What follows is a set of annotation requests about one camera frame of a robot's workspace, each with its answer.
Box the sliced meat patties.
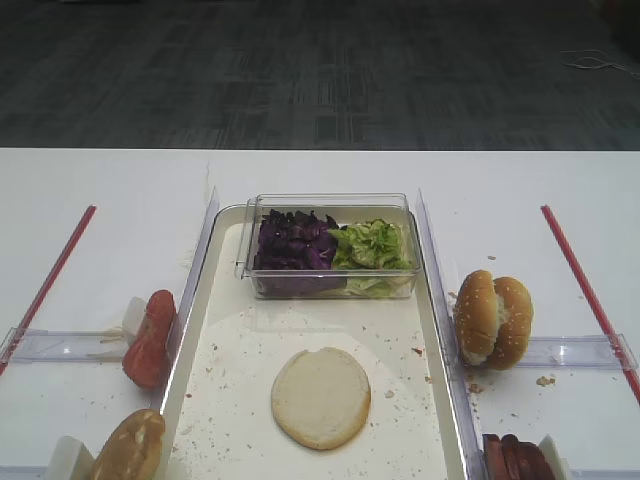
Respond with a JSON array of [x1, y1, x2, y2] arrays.
[[483, 434, 556, 480]]

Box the bottom bun slice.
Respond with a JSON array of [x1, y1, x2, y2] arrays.
[[271, 347, 371, 450]]

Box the red strip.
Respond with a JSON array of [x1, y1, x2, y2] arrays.
[[540, 205, 640, 401], [0, 205, 97, 374]]

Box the purple cabbage shreds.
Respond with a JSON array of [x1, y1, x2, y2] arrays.
[[253, 209, 346, 297]]

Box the clear rail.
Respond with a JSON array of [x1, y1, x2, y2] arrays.
[[516, 334, 638, 371], [570, 469, 640, 480], [1, 328, 129, 365]]

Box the upper right clear rail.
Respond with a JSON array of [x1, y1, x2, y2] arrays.
[[516, 334, 638, 371]]

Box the white cable on floor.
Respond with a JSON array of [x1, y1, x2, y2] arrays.
[[559, 49, 640, 79]]

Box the clear plastic salad container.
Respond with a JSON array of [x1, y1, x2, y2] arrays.
[[236, 193, 422, 299]]

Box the white metal tray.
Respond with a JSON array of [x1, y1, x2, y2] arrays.
[[158, 206, 464, 479]]

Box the left red strip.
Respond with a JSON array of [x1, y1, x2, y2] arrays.
[[0, 205, 97, 374]]

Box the sesame bun left piece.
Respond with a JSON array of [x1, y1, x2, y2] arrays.
[[454, 270, 499, 366]]

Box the sesame bun right piece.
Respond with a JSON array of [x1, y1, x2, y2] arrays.
[[487, 277, 534, 370]]

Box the top bun left side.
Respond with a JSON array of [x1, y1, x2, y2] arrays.
[[89, 409, 165, 480]]

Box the right long clear divider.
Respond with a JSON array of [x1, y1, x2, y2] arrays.
[[415, 189, 488, 479]]

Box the lower right clear rail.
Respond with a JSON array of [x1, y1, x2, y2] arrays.
[[570, 469, 640, 480]]

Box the right red strip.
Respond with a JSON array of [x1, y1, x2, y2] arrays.
[[540, 205, 640, 401]]

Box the green lettuce pile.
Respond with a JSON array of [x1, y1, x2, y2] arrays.
[[329, 219, 413, 298]]

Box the white block behind tomato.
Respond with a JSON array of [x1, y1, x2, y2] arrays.
[[121, 297, 146, 345]]

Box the tomato slices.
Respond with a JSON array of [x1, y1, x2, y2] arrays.
[[122, 290, 176, 390]]

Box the sesame bun piece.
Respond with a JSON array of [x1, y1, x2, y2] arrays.
[[454, 270, 499, 366], [487, 277, 534, 370]]

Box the upper left clear rail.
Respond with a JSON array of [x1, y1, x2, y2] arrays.
[[1, 328, 129, 365]]

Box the white block behind meat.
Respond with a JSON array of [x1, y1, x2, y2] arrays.
[[538, 435, 573, 480]]

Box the white block behind bun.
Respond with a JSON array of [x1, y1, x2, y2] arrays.
[[43, 436, 95, 480]]

